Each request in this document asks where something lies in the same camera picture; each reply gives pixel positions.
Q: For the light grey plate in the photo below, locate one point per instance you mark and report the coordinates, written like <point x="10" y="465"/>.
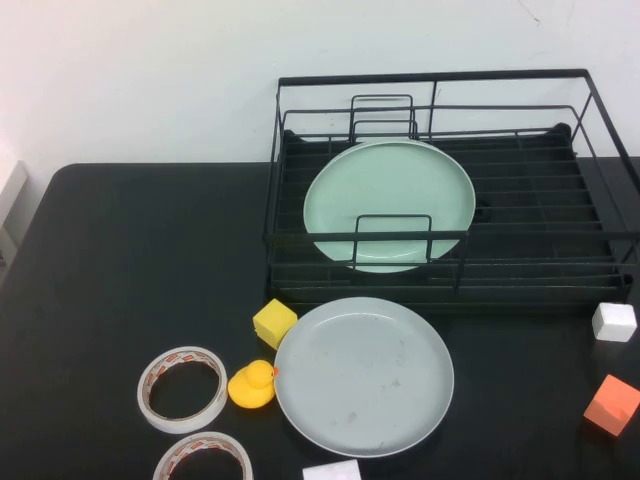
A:
<point x="365" y="375"/>

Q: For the mint green plate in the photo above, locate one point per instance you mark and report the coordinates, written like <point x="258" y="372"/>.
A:
<point x="390" y="190"/>

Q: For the yellow foam cube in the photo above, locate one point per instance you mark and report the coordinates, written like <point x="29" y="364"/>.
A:
<point x="274" y="322"/>

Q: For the yellow rubber duck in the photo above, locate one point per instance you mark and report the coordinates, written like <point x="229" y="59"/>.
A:
<point x="250" y="390"/>

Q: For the black plastic drip tray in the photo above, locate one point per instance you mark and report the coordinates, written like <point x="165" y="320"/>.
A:
<point x="505" y="245"/>

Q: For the white foam block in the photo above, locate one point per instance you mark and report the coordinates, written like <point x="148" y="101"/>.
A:
<point x="330" y="471"/>

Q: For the white tape roll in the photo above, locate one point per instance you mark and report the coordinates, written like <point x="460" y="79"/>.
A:
<point x="180" y="426"/>
<point x="200" y="440"/>

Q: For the white foam cube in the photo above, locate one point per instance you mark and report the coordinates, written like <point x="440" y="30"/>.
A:
<point x="614" y="322"/>

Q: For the orange foam cube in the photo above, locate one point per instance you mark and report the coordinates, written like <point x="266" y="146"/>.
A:
<point x="610" y="405"/>

